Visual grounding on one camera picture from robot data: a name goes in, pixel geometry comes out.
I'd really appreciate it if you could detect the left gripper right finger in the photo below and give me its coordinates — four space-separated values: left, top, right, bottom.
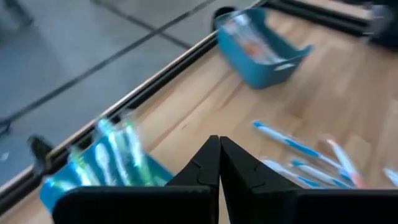
220 136 398 224

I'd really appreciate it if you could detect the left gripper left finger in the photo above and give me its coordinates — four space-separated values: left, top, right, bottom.
52 135 221 224

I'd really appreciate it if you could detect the orange toothbrush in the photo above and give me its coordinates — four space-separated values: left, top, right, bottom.
222 18 268 60
326 138 368 190
233 14 285 65

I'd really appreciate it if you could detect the turquoise plastic bin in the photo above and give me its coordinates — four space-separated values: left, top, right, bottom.
39 136 174 214

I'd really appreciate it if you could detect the black table clamp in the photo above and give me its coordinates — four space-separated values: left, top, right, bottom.
27 135 54 175

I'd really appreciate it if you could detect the dark grey-teal handled bin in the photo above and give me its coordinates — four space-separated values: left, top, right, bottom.
215 7 314 90

